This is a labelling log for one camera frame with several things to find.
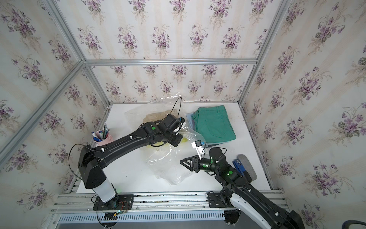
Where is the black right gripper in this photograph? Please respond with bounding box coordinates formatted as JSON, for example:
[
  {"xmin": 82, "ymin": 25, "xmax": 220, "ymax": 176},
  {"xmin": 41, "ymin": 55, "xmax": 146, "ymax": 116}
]
[{"xmin": 181, "ymin": 154, "xmax": 222, "ymax": 174}]

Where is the clear plastic vacuum bag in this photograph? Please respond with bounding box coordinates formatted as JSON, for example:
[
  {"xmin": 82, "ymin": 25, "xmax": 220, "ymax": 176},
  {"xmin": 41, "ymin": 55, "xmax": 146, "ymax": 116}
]
[{"xmin": 125, "ymin": 93, "xmax": 206, "ymax": 185}]

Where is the light blue garment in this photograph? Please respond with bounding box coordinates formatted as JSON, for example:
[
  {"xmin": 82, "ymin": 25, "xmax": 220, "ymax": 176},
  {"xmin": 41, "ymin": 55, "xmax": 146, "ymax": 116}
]
[{"xmin": 186, "ymin": 111, "xmax": 198, "ymax": 131}]

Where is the beige garment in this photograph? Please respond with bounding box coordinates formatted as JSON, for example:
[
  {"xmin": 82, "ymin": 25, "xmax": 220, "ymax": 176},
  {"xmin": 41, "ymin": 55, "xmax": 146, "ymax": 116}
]
[{"xmin": 143, "ymin": 109, "xmax": 178, "ymax": 123}]

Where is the green garment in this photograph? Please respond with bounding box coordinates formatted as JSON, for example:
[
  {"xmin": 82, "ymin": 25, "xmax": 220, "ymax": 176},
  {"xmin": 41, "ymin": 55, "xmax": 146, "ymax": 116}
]
[{"xmin": 197, "ymin": 106, "xmax": 236, "ymax": 144}]

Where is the purple garment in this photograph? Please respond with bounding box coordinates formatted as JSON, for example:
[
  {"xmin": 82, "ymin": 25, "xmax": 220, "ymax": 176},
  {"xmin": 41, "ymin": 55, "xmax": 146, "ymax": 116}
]
[{"xmin": 190, "ymin": 117, "xmax": 206, "ymax": 142}]

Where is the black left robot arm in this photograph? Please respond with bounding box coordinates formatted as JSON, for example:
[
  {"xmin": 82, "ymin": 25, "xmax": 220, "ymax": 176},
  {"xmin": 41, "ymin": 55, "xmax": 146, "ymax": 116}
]
[{"xmin": 77, "ymin": 114, "xmax": 185, "ymax": 204}]

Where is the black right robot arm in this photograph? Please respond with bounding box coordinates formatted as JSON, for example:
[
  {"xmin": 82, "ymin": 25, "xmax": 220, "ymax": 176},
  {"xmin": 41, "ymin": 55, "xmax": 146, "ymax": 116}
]
[{"xmin": 180, "ymin": 147, "xmax": 305, "ymax": 229}]

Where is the yellow folded garment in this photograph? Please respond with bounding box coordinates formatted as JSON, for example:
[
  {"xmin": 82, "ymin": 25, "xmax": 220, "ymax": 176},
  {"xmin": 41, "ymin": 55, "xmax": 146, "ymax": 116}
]
[{"xmin": 147, "ymin": 137, "xmax": 188, "ymax": 148}]

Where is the pink pen cup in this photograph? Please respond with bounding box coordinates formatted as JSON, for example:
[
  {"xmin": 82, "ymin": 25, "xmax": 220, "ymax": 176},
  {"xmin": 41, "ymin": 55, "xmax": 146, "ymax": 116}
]
[{"xmin": 91, "ymin": 123, "xmax": 113, "ymax": 146}]

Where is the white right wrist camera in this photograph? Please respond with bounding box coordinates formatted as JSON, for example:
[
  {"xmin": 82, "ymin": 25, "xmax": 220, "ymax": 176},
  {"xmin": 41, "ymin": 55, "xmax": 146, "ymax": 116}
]
[{"xmin": 192, "ymin": 140, "xmax": 206, "ymax": 159}]

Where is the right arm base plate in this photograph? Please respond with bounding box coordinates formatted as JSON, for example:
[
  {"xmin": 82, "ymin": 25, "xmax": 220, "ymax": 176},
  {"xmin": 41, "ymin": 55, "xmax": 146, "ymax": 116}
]
[{"xmin": 206, "ymin": 191, "xmax": 237, "ymax": 209}]

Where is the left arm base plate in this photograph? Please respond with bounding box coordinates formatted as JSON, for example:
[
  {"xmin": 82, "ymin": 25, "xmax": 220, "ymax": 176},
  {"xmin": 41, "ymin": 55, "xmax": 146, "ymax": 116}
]
[{"xmin": 93, "ymin": 194, "xmax": 134, "ymax": 211}]

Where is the white slotted cable duct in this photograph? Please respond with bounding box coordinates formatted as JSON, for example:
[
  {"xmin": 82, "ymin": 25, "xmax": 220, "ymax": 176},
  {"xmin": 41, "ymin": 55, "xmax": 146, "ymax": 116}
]
[{"xmin": 58, "ymin": 210, "xmax": 225, "ymax": 224}]

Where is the aluminium mounting rail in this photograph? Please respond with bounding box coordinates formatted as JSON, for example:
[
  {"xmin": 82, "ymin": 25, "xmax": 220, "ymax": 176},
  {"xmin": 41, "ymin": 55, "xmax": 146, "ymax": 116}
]
[{"xmin": 50, "ymin": 188, "xmax": 288, "ymax": 214}]

